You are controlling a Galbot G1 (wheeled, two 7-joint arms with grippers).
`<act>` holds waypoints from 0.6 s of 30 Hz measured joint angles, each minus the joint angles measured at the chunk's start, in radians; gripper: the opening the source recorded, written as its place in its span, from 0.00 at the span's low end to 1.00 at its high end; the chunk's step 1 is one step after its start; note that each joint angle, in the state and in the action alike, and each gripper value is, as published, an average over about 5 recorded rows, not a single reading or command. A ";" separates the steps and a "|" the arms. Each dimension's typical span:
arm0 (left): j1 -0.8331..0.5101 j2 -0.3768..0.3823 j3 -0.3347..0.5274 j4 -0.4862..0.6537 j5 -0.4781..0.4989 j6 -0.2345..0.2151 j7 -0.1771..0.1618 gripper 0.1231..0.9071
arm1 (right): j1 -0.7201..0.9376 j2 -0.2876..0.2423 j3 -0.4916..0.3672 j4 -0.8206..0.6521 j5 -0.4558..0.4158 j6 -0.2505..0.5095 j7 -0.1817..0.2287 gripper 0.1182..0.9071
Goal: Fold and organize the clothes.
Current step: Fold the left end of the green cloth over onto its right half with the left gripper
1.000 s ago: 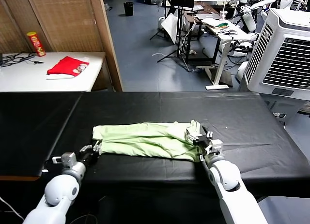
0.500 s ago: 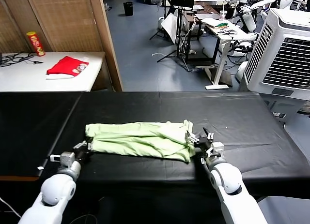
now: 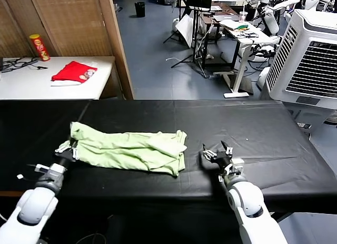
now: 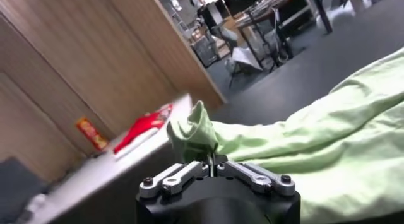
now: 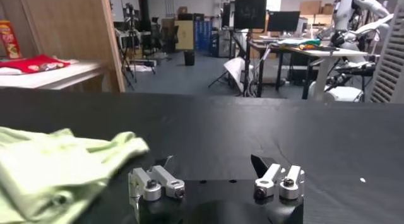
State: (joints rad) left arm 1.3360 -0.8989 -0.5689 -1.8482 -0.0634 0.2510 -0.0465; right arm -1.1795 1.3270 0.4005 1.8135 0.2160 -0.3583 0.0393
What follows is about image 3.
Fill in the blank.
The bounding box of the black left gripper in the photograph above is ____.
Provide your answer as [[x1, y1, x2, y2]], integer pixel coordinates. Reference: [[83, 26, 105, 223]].
[[54, 140, 80, 167]]

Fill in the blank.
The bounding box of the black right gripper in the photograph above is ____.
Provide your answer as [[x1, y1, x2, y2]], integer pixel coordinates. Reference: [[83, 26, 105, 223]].
[[202, 140, 234, 174]]

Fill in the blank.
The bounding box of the light green t-shirt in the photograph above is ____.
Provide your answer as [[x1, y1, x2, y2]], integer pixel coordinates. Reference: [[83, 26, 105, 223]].
[[70, 121, 188, 178]]

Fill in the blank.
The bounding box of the small black table cover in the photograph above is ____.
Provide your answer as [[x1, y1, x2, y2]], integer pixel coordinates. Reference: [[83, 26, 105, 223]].
[[0, 100, 90, 194]]

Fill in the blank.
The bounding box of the large black table cover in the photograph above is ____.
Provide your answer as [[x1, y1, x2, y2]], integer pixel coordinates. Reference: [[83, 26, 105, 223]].
[[42, 99, 337, 213]]

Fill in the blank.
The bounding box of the white side table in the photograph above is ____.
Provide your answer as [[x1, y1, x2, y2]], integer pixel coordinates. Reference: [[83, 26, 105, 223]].
[[0, 56, 116, 100]]

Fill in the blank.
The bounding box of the red santa hat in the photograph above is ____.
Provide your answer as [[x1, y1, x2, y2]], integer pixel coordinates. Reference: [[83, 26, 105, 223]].
[[51, 61, 98, 86]]

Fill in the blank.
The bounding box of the red chips can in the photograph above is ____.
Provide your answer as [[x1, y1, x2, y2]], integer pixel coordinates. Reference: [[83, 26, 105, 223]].
[[28, 34, 51, 62]]

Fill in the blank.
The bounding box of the white standing desk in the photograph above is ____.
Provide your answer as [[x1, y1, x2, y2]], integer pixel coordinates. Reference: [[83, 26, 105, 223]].
[[220, 19, 280, 99]]

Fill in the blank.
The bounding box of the black-legged desk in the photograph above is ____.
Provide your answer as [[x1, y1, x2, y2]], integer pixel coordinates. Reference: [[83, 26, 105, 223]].
[[191, 6, 235, 71]]

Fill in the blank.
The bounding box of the black tripod stand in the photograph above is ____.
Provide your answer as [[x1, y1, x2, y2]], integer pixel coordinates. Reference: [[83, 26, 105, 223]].
[[163, 0, 191, 44]]

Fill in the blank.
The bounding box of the white air cooler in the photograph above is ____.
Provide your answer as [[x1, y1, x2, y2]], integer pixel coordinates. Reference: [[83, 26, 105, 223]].
[[263, 8, 337, 110]]

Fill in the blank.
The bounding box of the wooden folding screen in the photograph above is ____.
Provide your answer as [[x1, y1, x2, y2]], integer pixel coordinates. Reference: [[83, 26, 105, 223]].
[[0, 0, 134, 100]]

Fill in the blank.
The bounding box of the white reflector board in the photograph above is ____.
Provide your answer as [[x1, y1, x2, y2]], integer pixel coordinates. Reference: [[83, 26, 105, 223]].
[[175, 14, 193, 48]]

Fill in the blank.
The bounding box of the silver laptop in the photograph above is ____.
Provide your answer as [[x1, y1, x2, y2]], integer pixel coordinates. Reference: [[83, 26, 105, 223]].
[[213, 14, 240, 23]]

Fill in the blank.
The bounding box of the brown wooden desk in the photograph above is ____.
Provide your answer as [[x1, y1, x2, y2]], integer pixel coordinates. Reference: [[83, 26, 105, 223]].
[[200, 4, 240, 23]]

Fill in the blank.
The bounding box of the black trash bin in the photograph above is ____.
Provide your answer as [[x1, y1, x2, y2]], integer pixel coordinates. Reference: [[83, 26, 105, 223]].
[[134, 2, 146, 17]]

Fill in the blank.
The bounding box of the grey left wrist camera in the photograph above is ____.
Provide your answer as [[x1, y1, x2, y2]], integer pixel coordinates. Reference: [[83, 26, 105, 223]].
[[35, 163, 65, 176]]

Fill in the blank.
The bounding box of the black cable bundle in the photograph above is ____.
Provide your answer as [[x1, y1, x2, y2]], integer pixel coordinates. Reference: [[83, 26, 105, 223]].
[[0, 57, 48, 73]]

